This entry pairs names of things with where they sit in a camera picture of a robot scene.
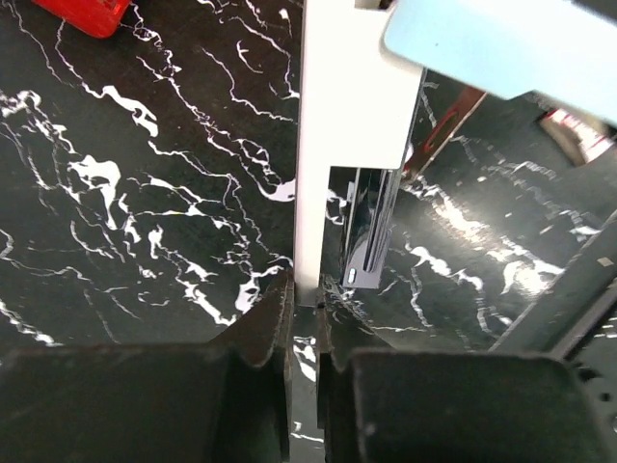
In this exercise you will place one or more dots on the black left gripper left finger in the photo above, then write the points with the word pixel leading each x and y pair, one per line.
pixel 225 400

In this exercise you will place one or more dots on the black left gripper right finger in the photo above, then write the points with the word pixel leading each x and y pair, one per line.
pixel 376 403

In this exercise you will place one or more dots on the white red staple box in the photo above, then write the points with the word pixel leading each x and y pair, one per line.
pixel 581 137

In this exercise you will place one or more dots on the light blue stapler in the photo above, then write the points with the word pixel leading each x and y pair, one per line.
pixel 362 67

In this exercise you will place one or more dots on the red plastic basket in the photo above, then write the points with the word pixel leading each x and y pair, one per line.
pixel 97 18

